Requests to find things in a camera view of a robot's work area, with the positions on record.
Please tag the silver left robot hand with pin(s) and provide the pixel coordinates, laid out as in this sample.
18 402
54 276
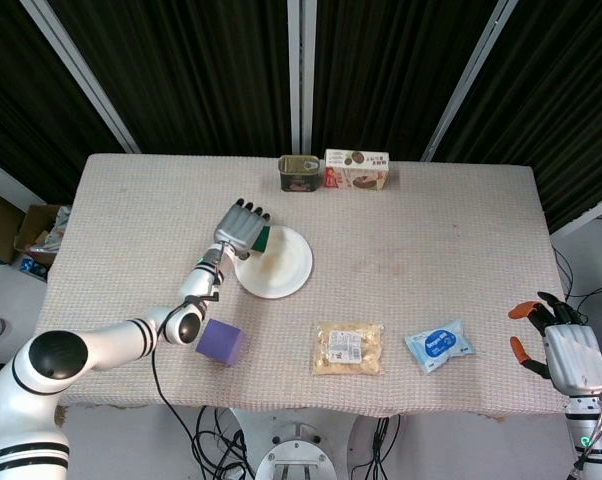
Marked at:
236 227

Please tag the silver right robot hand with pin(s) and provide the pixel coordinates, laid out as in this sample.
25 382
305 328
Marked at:
570 350

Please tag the green sponge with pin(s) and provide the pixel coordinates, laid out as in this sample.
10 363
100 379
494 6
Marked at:
261 239

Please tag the white round plate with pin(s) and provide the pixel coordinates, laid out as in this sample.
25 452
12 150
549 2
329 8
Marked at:
281 265

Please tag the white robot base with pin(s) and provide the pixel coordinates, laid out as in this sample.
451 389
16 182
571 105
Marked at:
295 445

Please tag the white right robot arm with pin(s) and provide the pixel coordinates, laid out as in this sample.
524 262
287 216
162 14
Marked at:
593 440

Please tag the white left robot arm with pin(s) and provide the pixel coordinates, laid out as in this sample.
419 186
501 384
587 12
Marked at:
101 345

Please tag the olive luncheon meat can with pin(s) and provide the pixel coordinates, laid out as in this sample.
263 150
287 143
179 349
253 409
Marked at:
299 173

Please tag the purple cube block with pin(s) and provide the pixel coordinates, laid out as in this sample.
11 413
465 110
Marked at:
222 343

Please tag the light blue plastic snack packet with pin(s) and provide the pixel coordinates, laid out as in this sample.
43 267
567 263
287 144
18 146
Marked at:
439 346

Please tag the biscuit carton box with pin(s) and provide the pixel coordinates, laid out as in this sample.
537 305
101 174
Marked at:
356 170

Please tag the beige checkered tablecloth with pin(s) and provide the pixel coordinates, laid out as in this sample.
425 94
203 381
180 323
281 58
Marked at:
381 260

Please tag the black curtain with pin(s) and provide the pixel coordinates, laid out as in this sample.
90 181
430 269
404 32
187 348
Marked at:
191 70

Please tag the clear bag of snacks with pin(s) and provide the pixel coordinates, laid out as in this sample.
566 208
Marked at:
347 348

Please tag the brown cardboard box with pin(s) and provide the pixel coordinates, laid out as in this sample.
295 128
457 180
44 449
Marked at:
31 235

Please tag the silver aluminium frame post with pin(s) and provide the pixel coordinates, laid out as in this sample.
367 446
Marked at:
78 70
301 75
468 75

